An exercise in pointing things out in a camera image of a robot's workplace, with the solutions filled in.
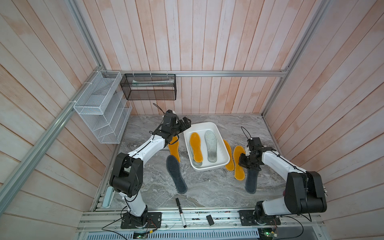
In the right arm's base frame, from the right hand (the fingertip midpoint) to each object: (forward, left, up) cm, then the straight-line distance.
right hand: (240, 162), depth 91 cm
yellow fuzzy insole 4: (-8, +2, +1) cm, 8 cm away
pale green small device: (-23, +74, +3) cm, 77 cm away
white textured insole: (-1, +26, -2) cm, 26 cm away
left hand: (+16, +33, +16) cm, 41 cm away
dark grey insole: (-4, +41, -1) cm, 41 cm away
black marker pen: (-31, +34, -1) cm, 46 cm away
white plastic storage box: (+13, +22, -2) cm, 25 cm away
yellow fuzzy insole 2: (+11, +42, -2) cm, 44 cm away
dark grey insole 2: (-10, -5, -2) cm, 11 cm away
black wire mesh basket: (+46, +61, +24) cm, 80 cm away
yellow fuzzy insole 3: (-1, +6, -3) cm, 7 cm away
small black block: (-31, +20, -2) cm, 37 cm away
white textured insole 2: (+15, +17, -2) cm, 23 cm away
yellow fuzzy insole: (+15, +28, -1) cm, 32 cm away
